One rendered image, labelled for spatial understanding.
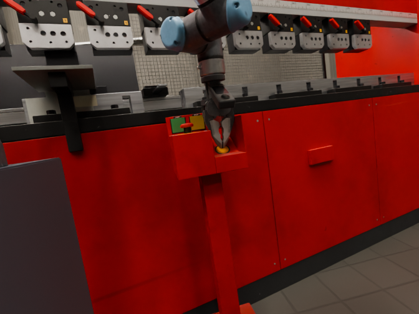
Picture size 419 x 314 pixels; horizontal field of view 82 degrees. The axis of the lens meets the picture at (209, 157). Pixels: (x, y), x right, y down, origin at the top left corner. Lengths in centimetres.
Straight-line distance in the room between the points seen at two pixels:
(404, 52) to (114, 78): 200
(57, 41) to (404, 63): 215
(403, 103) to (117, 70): 170
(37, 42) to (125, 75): 63
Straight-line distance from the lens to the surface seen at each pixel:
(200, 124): 80
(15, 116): 129
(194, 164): 65
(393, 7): 214
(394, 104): 179
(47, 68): 77
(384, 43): 243
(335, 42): 163
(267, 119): 109
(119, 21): 108
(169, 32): 65
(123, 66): 159
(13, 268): 24
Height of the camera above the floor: 78
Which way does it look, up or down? 6 degrees down
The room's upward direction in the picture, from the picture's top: 8 degrees counter-clockwise
